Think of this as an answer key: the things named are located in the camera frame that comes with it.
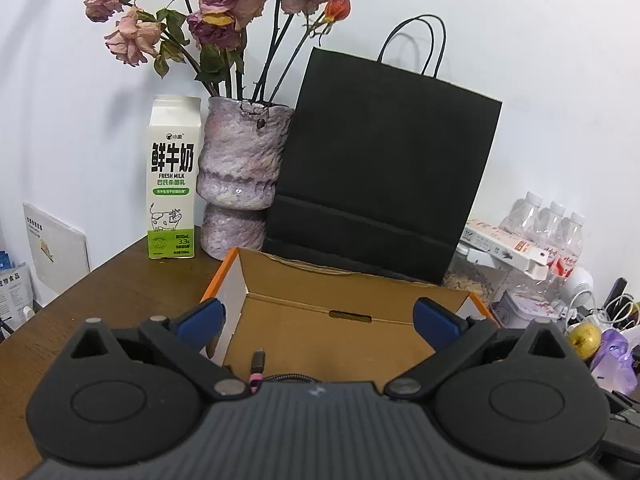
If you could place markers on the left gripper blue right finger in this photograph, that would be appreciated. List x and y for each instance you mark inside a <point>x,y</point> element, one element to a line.
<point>435,324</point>

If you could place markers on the right clear water bottle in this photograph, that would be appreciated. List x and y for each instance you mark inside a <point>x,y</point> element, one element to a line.
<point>566,243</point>

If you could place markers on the orange cardboard box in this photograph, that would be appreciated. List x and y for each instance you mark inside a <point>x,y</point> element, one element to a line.
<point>329,324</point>

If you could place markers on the small white desk fan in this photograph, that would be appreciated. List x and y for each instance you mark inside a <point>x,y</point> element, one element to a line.
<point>577,289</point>

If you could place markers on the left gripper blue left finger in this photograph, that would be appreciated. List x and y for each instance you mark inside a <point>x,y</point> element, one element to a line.
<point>201,325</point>

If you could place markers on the white paper card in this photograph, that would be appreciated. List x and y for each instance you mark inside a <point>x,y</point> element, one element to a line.
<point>59,251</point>

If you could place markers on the dried rose bouquet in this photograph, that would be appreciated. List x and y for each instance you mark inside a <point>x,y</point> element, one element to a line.
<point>210,36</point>

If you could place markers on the white flat carton box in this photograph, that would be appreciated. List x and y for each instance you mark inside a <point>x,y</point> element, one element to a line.
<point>513,250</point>

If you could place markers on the middle clear water bottle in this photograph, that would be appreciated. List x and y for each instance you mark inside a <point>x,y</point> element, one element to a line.
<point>547,233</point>

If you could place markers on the yellow green apple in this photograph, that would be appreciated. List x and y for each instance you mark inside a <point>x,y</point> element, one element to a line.
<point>585,339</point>

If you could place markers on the white floral tin box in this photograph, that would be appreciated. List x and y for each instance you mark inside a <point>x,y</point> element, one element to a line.
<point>516,311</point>

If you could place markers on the black paper shopping bag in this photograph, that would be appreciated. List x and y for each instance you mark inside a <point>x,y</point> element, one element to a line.
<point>380,169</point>

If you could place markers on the clear plastic food container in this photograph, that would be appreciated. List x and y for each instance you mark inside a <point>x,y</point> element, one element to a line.
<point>474,272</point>

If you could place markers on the purple textured ceramic vase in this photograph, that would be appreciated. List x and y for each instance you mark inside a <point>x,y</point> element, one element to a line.
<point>238,169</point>

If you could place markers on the clear water bottle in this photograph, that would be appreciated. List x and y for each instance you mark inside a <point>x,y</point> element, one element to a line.
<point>566,243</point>
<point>520,220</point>
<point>547,233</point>

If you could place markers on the left clear water bottle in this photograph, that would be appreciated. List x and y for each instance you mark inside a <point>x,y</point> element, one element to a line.
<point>520,220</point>

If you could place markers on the white green milk carton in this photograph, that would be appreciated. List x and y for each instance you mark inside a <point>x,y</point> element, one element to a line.
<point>172,145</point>

